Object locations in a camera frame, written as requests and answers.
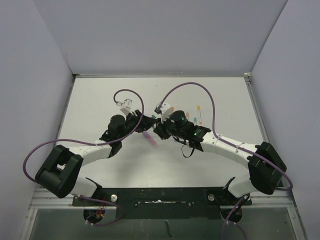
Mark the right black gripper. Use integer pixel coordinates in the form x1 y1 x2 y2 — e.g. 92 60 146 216
155 113 185 140

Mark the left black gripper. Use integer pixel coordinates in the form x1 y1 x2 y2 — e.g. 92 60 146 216
118 109 156 141

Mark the yellow cap pen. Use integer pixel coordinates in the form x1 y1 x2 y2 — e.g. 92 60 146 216
197 105 202 125

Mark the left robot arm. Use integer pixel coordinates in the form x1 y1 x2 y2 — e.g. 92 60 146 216
35 110 157 206

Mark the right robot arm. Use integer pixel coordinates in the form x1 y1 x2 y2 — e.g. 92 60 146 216
153 109 287 205

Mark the pink highlighter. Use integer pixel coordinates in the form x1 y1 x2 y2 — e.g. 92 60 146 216
142 131 159 148

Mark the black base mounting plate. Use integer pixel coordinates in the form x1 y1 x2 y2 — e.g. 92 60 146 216
72 187 252 223

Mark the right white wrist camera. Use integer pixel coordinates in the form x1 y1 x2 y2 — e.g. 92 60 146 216
154 102 173 123

